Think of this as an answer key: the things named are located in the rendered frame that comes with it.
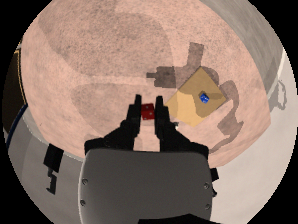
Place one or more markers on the red die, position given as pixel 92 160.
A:
pixel 148 111

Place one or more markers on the tan flat mat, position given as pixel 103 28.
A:
pixel 186 104

